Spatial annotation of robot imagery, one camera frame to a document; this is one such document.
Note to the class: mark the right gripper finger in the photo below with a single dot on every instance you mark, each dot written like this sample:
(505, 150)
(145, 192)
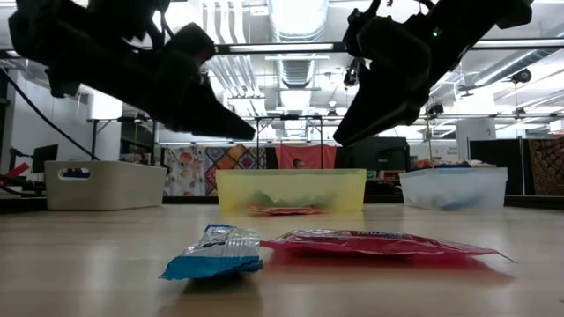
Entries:
(374, 114)

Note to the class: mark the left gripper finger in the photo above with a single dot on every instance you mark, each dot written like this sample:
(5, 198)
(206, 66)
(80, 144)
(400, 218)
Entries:
(211, 121)

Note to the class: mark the red candy pack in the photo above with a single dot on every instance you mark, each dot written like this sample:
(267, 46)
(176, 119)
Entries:
(286, 211)
(374, 244)

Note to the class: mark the blue white candy bar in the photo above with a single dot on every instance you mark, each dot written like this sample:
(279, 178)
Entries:
(220, 246)

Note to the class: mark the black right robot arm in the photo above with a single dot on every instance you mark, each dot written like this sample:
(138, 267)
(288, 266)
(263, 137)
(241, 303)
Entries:
(467, 22)

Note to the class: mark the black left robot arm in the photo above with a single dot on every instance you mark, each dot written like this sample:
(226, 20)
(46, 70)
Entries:
(39, 35)

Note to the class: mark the large black monitor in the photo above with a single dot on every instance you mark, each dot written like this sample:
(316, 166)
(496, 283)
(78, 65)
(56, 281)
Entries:
(388, 154)

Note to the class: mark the colourful geometric quilt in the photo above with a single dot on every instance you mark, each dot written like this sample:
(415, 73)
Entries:
(233, 158)

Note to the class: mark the black ceiling spotlight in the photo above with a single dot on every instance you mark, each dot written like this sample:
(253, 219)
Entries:
(350, 77)
(521, 76)
(436, 110)

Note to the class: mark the floral hanging cloth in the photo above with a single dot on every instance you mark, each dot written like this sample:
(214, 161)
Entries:
(185, 171)

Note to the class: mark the orange hanging cloth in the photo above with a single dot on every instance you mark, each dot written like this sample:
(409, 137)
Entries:
(317, 156)

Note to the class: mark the black metal stand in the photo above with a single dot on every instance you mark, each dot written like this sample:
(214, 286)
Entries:
(94, 141)

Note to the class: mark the person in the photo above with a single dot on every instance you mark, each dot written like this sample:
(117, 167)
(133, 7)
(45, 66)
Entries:
(299, 164)

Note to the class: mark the yellow plastic bin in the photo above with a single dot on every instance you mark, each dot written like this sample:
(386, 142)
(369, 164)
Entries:
(291, 180)

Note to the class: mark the white light strip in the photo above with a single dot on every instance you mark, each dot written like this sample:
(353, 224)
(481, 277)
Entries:
(282, 47)
(515, 43)

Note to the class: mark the white pillar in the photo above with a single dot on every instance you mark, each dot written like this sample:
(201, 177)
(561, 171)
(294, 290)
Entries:
(476, 130)

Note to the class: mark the clear plastic bin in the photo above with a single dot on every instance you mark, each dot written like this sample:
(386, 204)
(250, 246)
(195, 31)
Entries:
(454, 185)

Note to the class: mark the black partition panel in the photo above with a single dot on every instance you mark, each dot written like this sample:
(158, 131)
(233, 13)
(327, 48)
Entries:
(498, 154)

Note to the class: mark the small black monitor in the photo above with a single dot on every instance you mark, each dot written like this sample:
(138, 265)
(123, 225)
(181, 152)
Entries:
(44, 158)

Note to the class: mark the brown patterned cloth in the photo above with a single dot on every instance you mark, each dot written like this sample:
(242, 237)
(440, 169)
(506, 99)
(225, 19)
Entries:
(548, 167)

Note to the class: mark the black aluminium table frame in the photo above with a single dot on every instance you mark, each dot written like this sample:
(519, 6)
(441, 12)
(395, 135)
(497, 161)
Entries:
(339, 47)

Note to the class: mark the silver ribbed ceiling duct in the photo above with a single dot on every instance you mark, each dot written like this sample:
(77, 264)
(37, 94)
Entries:
(506, 70)
(297, 70)

